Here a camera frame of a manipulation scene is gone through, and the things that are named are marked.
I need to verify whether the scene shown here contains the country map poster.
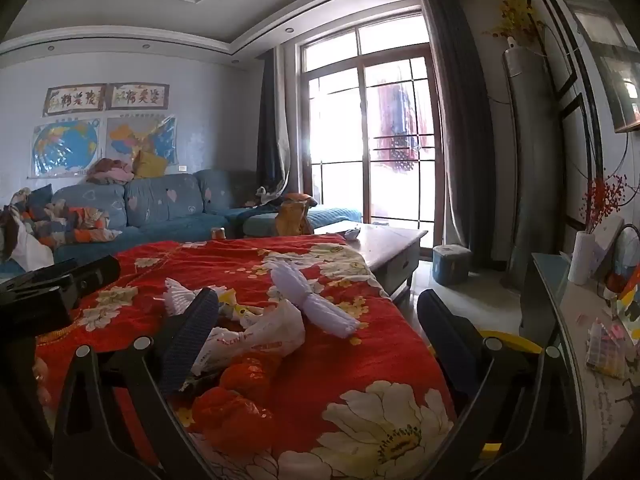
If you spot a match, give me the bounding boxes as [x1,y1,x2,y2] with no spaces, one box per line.
[105,115,180,168]

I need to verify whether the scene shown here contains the brown framed glass door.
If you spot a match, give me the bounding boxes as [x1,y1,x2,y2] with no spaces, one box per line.
[300,7,446,248]

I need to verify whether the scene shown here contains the grey curtain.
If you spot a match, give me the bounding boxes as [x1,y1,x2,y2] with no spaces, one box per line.
[420,0,501,271]

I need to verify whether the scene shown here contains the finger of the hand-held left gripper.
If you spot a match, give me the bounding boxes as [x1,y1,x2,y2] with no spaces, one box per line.
[0,256,121,294]
[0,287,77,338]

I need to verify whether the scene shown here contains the pale lilac plastic bag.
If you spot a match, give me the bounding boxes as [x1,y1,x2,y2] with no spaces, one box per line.
[264,259,362,338]

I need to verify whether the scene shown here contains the orange red plastic bag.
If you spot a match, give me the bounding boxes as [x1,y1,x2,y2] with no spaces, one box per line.
[190,360,281,443]

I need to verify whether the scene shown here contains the white vase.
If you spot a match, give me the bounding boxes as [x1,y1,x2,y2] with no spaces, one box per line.
[567,230,601,286]

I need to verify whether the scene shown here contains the colourful painted board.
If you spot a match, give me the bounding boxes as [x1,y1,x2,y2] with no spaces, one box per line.
[615,260,640,346]

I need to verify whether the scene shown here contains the pale blue basket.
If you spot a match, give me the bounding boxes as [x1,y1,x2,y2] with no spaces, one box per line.
[607,222,640,286]

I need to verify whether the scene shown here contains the white pleated paper cup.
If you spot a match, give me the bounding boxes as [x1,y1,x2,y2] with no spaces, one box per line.
[164,277,201,316]

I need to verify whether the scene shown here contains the yellow artificial flowers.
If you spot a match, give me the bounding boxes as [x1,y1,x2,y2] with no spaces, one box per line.
[482,0,546,58]

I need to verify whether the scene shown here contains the grey standing air conditioner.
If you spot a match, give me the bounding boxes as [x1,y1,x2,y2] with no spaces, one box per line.
[502,37,556,291]

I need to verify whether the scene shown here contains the orange brown bag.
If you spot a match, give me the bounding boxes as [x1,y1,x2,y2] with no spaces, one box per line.
[275,192,318,236]

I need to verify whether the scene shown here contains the dark blue curtain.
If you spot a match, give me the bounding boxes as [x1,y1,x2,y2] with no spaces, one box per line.
[256,45,293,198]

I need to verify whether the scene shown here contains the wall mounted television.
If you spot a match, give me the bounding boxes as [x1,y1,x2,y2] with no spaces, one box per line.
[570,7,640,133]

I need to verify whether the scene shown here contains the pile of pink red clothes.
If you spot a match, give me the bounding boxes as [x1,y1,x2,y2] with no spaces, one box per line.
[85,157,136,183]

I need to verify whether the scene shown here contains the yellow cushion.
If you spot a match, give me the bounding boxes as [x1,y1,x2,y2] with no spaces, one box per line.
[132,150,168,180]

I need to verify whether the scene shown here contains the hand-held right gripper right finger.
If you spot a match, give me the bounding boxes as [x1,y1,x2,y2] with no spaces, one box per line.
[416,290,587,480]

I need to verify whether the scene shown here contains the grey television cabinet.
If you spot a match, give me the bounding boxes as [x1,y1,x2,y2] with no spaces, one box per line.
[520,252,640,480]

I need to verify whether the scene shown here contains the colourful patchwork quilt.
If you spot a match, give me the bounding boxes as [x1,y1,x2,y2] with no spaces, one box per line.
[0,187,123,261]

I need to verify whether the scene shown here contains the colourful bead box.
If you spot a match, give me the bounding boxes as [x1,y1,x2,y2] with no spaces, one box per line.
[585,317,628,378]

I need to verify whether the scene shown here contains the blue stool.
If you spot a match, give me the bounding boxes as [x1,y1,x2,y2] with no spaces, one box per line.
[431,244,472,286]

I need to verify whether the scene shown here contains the yellow white snack packet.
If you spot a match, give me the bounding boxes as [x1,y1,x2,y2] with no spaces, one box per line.
[217,287,261,318]

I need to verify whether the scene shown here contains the world map poster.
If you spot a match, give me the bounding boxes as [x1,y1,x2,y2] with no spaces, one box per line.
[30,117,106,178]

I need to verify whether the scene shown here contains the white card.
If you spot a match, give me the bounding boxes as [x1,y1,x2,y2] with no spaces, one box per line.
[592,215,626,278]

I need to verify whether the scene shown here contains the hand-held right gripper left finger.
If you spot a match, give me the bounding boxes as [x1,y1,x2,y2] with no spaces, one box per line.
[52,287,221,480]

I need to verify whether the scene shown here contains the blue sofa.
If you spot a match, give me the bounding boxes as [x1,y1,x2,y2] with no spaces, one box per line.
[0,167,363,281]

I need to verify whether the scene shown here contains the white plastic bag red print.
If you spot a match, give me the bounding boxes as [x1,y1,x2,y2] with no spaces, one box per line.
[192,299,307,378]

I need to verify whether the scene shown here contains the hanging laundry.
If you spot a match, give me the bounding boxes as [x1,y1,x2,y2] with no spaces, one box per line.
[372,60,436,173]

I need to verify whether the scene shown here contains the yellow trash bin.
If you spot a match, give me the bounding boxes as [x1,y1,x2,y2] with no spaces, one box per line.
[427,327,543,458]

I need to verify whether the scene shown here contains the red floral blanket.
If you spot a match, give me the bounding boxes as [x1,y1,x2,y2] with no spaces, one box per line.
[35,237,458,480]

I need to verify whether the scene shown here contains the framed calligraphy picture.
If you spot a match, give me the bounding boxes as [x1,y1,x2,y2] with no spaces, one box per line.
[107,82,170,111]
[42,84,107,117]

